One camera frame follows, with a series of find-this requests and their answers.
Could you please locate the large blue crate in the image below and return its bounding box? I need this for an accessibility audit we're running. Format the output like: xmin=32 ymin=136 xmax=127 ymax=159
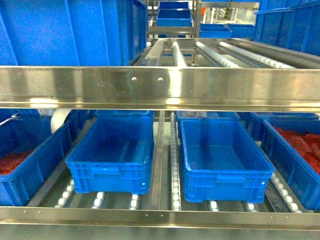
xmin=253 ymin=0 xmax=320 ymax=56
xmin=0 ymin=0 xmax=148 ymax=66

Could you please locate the empty blue bin right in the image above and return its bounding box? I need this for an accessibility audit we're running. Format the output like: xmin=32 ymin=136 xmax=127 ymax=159
xmin=180 ymin=119 xmax=275 ymax=204

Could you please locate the large blue crate upper right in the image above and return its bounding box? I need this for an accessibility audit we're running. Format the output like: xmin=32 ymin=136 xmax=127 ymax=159
xmin=253 ymin=0 xmax=320 ymax=56

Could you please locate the blue bin red parts left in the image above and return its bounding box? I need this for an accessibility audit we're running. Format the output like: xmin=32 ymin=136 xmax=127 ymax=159
xmin=0 ymin=116 xmax=74 ymax=207

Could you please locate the large blue crate upper left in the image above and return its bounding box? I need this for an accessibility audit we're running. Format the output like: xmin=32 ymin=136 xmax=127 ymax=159
xmin=0 ymin=0 xmax=148 ymax=66

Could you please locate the stainless steel flow rack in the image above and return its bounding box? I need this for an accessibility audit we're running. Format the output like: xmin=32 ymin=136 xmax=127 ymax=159
xmin=0 ymin=38 xmax=320 ymax=240

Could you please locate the empty blue bin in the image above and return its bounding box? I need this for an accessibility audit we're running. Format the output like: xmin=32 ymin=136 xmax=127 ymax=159
xmin=180 ymin=119 xmax=275 ymax=204
xmin=65 ymin=113 xmax=154 ymax=195

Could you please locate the empty blue bin left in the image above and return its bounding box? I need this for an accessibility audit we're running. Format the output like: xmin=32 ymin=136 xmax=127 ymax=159
xmin=65 ymin=113 xmax=154 ymax=195

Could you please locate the blue bin with red parts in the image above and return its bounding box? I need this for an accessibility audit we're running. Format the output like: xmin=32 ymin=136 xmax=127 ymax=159
xmin=261 ymin=120 xmax=320 ymax=211

